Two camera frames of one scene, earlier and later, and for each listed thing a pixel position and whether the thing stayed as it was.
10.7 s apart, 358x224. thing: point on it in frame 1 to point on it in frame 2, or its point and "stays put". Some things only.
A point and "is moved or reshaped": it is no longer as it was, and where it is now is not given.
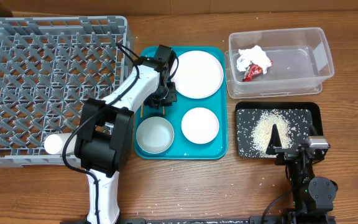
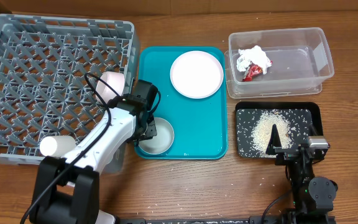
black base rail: (206, 219) stays put
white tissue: (255, 55) stays put
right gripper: (286, 154) stays put
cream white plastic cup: (54, 144) is moved or reshaped
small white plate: (200, 126) to (115, 80)
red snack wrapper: (252, 70) stays put
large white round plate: (201, 74) stays put
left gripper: (161, 100) to (150, 131)
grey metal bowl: (155, 135) stays put
